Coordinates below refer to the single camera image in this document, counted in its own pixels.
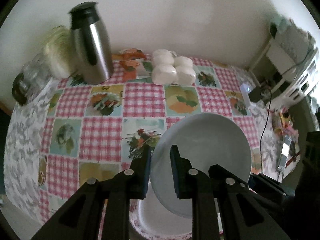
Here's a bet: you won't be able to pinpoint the floral rimmed white plate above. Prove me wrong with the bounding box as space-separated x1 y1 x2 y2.
128 184 223 240

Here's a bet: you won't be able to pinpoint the small white round bowl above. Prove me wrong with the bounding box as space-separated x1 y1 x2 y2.
150 113 252 218

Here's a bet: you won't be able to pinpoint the checkered patchwork tablecloth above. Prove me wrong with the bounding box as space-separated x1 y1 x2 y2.
4 58 298 223

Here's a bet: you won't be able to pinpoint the small white device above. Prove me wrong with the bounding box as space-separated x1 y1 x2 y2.
240 83 251 107

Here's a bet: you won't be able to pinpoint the white shelf unit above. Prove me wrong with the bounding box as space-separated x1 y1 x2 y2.
248 15 319 109

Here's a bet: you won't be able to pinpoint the white buns in plastic bag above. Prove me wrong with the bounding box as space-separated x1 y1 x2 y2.
151 49 196 86

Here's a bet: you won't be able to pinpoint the orange printed napkin pack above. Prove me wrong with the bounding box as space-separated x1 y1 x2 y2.
112 48 153 83

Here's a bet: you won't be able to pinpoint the stainless steel thermos jug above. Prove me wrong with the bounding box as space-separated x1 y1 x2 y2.
69 2 114 85

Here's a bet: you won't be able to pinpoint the glass jars with black tray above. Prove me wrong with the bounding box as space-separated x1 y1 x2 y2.
11 53 52 106

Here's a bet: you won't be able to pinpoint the napa cabbage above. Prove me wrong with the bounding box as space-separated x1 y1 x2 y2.
42 25 76 80

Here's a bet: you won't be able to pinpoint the black cable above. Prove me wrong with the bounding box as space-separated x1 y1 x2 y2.
260 87 286 183

